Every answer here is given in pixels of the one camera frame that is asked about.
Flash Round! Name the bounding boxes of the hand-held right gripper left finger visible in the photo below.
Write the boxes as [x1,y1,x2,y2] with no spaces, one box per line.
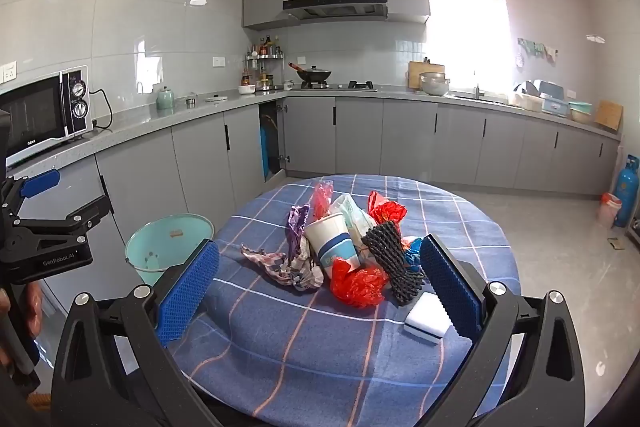
[50,238,221,427]

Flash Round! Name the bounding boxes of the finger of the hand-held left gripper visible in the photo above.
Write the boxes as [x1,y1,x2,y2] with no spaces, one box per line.
[12,194,112,242]
[2,168,62,208]

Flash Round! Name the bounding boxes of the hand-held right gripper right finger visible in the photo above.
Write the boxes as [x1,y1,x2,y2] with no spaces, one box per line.
[419,234,587,427]

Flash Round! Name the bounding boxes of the white sponge block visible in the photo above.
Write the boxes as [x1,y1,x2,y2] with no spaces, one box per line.
[403,293,453,346]

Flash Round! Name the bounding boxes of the blue plastic wrapper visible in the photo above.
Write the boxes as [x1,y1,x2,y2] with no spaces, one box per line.
[400,237,426,273]

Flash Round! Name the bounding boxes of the mint green metal bin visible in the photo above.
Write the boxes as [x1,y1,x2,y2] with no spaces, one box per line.
[124,213,216,288]

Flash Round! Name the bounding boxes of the black foam net sleeve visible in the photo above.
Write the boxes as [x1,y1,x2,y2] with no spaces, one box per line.
[361,223,427,306]

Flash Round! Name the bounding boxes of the clear green-printed plastic bag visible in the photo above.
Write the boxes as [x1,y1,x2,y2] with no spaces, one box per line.
[330,194,376,253]

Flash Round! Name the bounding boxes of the purple foil wrapper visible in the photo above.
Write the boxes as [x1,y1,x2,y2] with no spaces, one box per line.
[286,204,313,258]

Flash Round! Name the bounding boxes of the white blue paper cup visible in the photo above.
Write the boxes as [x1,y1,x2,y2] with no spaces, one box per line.
[304,213,362,280]

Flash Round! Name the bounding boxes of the person's left hand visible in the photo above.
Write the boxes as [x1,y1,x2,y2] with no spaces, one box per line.
[0,281,44,368]

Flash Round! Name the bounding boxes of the silver black microwave oven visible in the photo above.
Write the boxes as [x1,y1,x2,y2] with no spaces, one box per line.
[0,65,93,165]

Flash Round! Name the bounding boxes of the crumpled checked wrapper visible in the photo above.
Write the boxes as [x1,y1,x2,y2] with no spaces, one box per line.
[240,243,326,292]

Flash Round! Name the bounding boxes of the small red plastic bag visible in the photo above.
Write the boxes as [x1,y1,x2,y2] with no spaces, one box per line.
[367,191,410,225]

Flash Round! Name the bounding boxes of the blue checked tablecloth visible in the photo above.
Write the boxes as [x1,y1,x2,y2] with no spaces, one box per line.
[167,174,521,427]

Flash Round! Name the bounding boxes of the pink plastic wrapper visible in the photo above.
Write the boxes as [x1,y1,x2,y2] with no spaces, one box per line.
[312,179,335,220]

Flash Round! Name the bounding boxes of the grey base cabinets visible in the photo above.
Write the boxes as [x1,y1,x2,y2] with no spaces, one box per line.
[0,94,623,323]

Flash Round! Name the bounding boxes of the red white plastic bag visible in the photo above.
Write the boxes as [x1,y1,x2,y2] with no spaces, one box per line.
[596,192,622,229]

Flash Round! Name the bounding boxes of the blue gas cylinder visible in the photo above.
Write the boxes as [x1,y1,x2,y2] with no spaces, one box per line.
[614,154,640,228]

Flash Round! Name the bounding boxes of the white dish basket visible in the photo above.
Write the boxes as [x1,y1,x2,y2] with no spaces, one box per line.
[510,91,543,112]

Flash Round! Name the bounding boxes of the grey metal pot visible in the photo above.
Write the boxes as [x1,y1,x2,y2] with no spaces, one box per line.
[419,72,451,96]

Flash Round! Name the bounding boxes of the pale blue plastic container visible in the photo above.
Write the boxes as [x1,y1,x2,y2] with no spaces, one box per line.
[542,96,569,118]

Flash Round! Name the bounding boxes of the pale green bowl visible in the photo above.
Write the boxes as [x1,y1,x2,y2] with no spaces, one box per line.
[567,101,594,124]

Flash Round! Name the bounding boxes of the black gas stove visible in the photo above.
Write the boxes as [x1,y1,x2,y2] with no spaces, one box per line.
[292,79,378,92]

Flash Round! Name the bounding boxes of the wooden cutting board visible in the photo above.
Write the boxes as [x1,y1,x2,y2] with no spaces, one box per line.
[407,61,446,90]

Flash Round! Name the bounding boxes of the brown cardboard board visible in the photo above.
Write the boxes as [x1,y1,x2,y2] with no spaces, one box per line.
[594,101,624,131]

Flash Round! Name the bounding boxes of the metal spice rack with bottles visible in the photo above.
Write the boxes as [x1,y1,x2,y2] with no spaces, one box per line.
[239,34,285,90]

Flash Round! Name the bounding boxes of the black wok with lid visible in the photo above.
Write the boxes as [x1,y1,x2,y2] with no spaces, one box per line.
[287,62,332,84]

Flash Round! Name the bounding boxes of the hanging kitchen cloths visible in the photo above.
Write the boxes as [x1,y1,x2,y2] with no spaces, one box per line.
[516,38,560,68]

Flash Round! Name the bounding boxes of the bright kitchen window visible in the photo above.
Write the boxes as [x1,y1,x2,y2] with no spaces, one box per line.
[427,0,516,95]

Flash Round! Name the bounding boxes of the black range hood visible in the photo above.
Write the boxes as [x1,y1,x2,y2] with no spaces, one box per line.
[282,0,389,22]

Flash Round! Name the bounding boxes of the black microwave power cable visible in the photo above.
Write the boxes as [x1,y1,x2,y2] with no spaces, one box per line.
[89,88,113,130]

